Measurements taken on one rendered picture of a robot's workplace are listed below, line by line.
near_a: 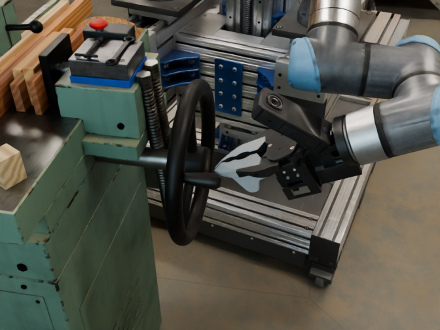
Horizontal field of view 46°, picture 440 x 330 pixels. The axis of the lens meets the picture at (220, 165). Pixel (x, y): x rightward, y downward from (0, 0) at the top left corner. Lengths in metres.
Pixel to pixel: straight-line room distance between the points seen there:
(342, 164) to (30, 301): 0.55
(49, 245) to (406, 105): 0.54
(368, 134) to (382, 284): 1.19
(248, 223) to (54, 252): 0.93
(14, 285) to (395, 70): 0.67
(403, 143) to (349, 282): 1.16
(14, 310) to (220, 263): 0.97
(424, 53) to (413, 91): 0.09
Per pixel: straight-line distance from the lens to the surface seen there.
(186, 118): 0.78
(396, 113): 0.69
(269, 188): 1.78
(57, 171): 0.82
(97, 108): 0.86
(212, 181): 0.77
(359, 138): 0.69
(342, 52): 0.75
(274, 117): 0.68
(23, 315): 0.99
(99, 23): 0.90
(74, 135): 0.86
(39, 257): 0.85
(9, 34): 0.91
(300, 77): 0.75
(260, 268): 1.81
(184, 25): 1.63
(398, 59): 0.76
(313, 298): 1.75
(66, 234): 0.88
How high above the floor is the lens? 1.37
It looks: 38 degrees down
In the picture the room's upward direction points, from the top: straight up
